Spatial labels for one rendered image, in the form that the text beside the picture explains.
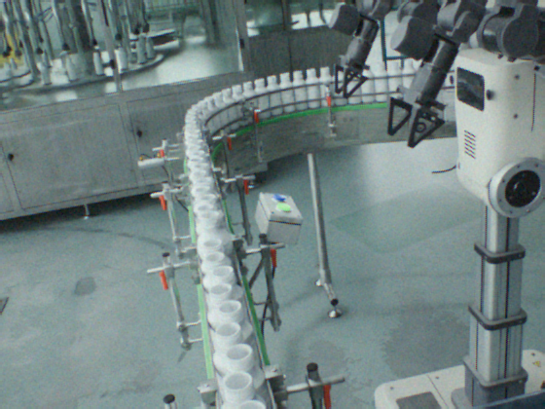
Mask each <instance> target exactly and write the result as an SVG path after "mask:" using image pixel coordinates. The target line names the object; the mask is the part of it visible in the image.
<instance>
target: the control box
mask: <svg viewBox="0 0 545 409"><path fill-rule="evenodd" d="M283 197H284V198H285V200H284V201H281V200H277V199H273V194H267V193H261V194H260V199H259V201H258V205H257V210H256V214H255V218H256V221H257V224H258V226H259V229H260V232H261V234H266V237H267V241H268V244H269V245H272V244H277V243H282V242H284V243H287V244H295V245H296V244H297V241H298V237H299V235H300V231H301V223H302V220H303V218H302V217H301V213H300V211H299V210H298V209H297V207H296V205H295V203H294V202H293V200H292V199H291V198H290V197H286V196H283ZM278 204H287V205H289V206H290V210H282V209H280V208H278V207H277V206H278ZM263 269H264V262H263V257H262V259H261V261H260V263H259V265H258V267H257V269H256V270H255V271H254V273H253V275H252V277H251V279H250V281H249V282H248V287H249V289H250V290H251V288H252V286H253V285H254V283H255V281H256V280H257V278H258V276H259V275H260V273H261V271H262V270H263ZM264 327H265V321H262V326H261V331H262V334H263V338H264V341H265V335H264Z"/></svg>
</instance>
